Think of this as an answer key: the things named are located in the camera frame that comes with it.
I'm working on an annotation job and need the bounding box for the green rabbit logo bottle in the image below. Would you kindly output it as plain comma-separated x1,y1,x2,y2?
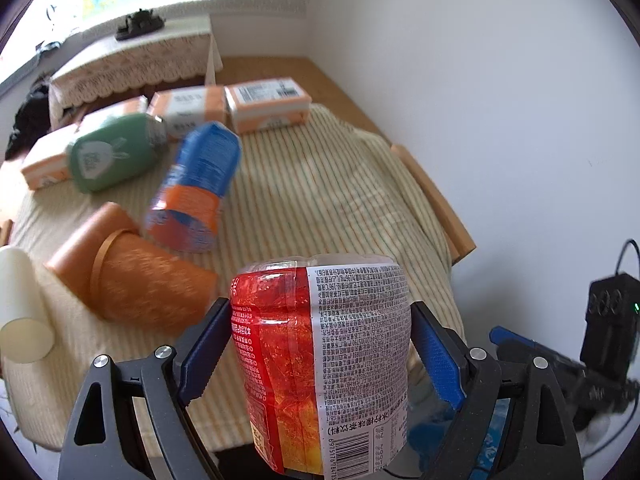
65,113,168,194

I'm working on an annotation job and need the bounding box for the orange plastic cup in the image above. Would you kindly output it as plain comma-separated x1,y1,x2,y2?
47,202,218,335

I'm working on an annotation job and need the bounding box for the white lace tablecloth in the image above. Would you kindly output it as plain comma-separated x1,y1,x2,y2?
49,15,222,122

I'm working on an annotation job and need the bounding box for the black power adapter box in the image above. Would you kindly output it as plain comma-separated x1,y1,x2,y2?
580,273,639,384

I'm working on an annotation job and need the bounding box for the black tea set tray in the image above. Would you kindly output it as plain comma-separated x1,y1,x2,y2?
115,9,165,41

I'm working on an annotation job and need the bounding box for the orange tissue pack left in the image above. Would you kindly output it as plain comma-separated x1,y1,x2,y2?
21,96,149,191

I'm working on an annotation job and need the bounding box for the orange tissue pack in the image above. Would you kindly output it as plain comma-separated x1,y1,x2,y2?
146,86,227,141
224,77,312,134
21,96,149,191

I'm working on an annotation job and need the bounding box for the orange tissue pack right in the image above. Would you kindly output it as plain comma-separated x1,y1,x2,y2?
224,77,312,134

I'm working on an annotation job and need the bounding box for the cream white cup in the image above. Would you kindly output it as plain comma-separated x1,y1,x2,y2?
0,246,54,364

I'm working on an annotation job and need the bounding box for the striped beige tablecloth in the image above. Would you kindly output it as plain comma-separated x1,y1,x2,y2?
2,105,463,450

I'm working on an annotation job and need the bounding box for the red labelled plastic cup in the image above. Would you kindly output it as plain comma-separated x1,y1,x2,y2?
230,255,411,479

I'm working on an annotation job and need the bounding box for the orange tissue pack middle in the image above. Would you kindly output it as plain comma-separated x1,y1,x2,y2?
146,86,227,141

